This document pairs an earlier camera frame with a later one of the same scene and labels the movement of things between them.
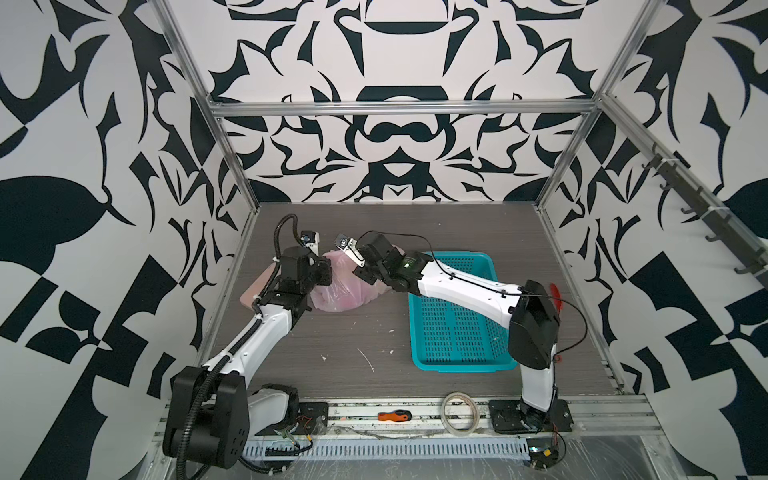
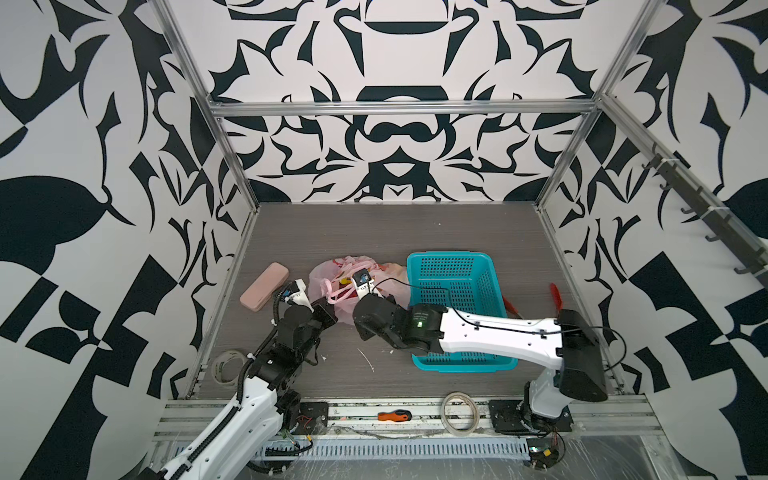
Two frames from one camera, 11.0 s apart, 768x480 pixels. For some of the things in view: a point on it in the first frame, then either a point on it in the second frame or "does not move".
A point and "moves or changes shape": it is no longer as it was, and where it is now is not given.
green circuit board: x=543 y=452 does not move
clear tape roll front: x=474 y=422 does not move
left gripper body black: x=317 y=274 to x=315 y=321
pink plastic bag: x=346 y=290 moves or changes shape
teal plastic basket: x=449 y=338 does not move
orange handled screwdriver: x=395 y=415 does not move
